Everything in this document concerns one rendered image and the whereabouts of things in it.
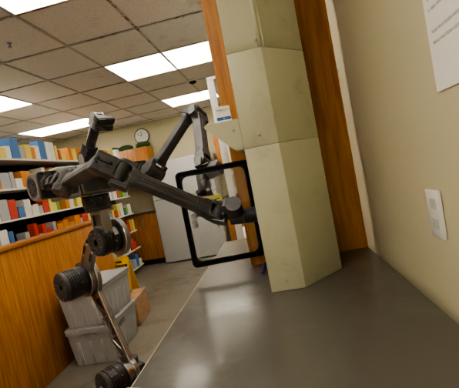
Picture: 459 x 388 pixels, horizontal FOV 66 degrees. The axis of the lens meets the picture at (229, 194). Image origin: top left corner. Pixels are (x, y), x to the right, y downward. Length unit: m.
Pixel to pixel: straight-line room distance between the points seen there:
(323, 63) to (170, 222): 5.12
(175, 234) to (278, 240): 5.27
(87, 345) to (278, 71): 2.79
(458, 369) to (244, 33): 1.00
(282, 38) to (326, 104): 0.39
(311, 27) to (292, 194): 0.74
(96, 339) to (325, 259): 2.44
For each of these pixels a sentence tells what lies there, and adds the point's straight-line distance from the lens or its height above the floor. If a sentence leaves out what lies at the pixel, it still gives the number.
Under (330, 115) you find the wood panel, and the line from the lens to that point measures 1.53.
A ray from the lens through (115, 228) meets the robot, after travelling 1.92.
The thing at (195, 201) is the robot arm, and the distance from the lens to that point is 1.29.
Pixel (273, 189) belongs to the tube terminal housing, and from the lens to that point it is 1.13.
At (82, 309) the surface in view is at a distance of 3.31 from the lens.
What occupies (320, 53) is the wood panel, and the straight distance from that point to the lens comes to 1.58.
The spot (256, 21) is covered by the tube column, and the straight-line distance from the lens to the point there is 1.22.
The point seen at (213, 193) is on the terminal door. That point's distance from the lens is 1.44.
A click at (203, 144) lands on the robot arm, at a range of 1.66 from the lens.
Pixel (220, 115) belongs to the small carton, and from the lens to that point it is 1.22.
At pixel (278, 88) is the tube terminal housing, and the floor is 1.58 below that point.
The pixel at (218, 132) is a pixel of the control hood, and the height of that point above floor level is 1.48.
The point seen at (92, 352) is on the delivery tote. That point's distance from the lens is 3.43.
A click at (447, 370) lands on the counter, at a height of 0.94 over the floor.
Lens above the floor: 1.34
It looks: 3 degrees down
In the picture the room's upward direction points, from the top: 11 degrees counter-clockwise
